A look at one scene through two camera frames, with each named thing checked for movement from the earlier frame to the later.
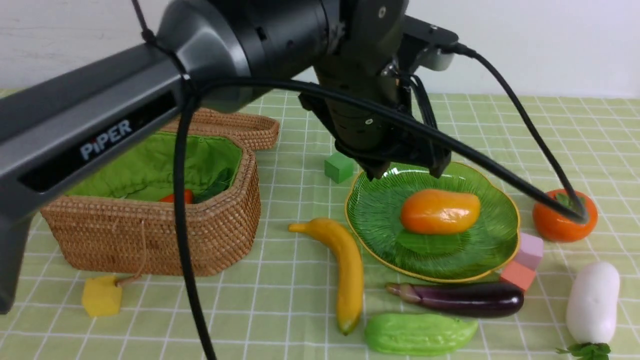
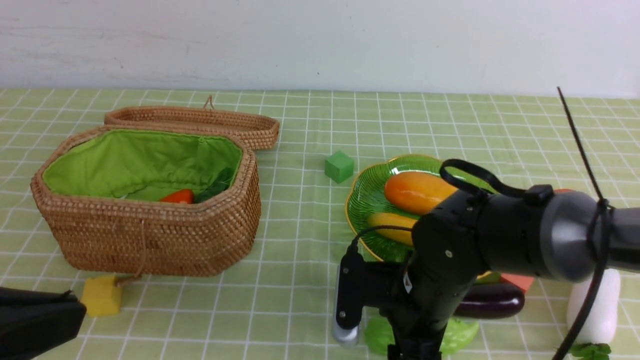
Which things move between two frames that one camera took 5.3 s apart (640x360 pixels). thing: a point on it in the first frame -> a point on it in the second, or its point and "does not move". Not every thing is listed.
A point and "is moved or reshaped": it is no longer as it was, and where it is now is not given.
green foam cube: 338,167 does not move
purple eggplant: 478,300 does not move
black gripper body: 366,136 -> 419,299
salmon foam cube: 519,275 does not move
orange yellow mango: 440,211 is moved or reshaped
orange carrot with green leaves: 219,184 does not move
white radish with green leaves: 591,310 does not move
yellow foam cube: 101,296 does not move
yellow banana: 349,268 -> 396,226
